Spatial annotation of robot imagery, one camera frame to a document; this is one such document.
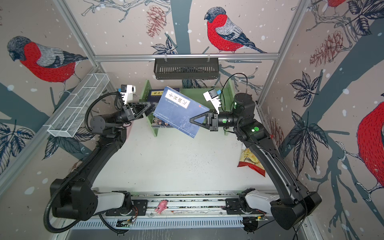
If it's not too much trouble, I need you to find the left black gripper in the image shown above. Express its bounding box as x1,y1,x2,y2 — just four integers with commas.
110,104,158,130

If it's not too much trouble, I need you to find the illustrated Chinese history book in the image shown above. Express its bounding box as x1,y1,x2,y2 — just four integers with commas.
151,117,173,129

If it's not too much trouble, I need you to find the navy booklet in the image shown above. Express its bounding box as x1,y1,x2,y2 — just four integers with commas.
154,87,210,138
143,89,166,103

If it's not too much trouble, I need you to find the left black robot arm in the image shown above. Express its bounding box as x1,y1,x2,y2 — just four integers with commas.
43,92,157,235

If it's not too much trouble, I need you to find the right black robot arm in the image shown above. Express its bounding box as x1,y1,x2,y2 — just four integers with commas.
190,93,322,230

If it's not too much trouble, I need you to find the green wooden shelf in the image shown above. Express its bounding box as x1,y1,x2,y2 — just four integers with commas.
139,80,235,137

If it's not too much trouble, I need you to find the red Chuba chips bag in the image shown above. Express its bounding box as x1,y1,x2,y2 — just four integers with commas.
238,145,266,177

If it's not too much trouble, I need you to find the pink pig toy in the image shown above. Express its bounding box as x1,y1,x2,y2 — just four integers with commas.
155,200,168,215

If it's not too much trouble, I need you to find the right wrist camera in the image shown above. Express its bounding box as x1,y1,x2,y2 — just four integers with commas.
203,89,222,114

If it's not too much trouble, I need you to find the black hanging wire basket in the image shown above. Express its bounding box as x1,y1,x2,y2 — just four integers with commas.
154,58,220,80

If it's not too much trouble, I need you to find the white mesh wall tray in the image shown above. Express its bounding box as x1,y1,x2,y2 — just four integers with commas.
48,73,110,138

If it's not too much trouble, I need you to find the aluminium mounting rail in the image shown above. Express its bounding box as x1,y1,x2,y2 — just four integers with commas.
61,191,313,219

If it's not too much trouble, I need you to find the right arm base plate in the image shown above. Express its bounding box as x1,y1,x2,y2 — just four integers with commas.
222,199,267,216

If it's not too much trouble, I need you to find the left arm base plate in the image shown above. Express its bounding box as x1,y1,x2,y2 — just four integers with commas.
106,200,148,217

